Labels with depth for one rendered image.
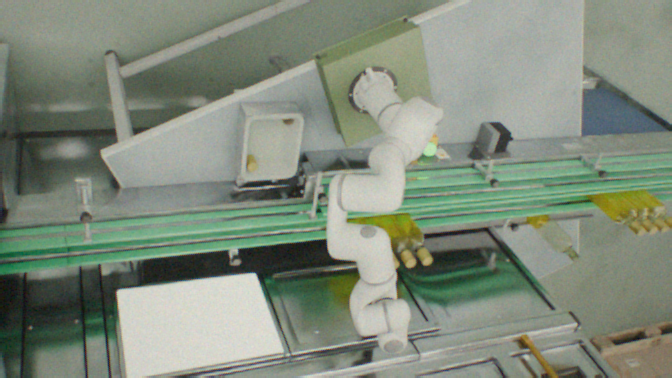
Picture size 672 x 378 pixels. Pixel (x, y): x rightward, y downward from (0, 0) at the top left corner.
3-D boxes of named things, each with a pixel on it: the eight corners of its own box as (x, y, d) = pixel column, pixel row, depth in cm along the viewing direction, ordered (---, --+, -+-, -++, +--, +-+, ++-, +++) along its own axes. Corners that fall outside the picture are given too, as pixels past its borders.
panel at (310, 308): (111, 294, 178) (121, 392, 153) (110, 287, 177) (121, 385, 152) (393, 258, 212) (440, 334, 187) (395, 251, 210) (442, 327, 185)
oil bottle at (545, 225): (525, 220, 241) (567, 266, 222) (528, 209, 238) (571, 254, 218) (538, 217, 243) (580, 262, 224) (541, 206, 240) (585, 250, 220)
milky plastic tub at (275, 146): (234, 166, 195) (240, 182, 188) (239, 101, 182) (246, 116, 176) (287, 162, 201) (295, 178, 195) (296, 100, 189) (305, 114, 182)
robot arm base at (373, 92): (342, 78, 180) (361, 105, 168) (379, 55, 179) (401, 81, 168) (362, 116, 190) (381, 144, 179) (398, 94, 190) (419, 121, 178)
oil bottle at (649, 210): (604, 191, 248) (656, 236, 227) (610, 179, 245) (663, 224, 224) (615, 189, 250) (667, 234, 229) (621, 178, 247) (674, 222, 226)
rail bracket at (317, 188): (301, 204, 196) (313, 229, 187) (308, 159, 187) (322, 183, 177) (310, 203, 197) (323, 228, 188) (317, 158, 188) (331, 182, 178)
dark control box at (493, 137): (474, 141, 225) (486, 153, 219) (480, 121, 221) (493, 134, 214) (493, 140, 228) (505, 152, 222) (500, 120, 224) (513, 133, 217)
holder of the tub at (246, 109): (233, 179, 198) (239, 193, 192) (240, 101, 183) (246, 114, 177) (285, 175, 205) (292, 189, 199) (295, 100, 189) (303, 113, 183)
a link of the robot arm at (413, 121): (363, 163, 152) (393, 106, 145) (392, 138, 173) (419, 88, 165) (397, 183, 150) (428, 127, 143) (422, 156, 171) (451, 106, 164)
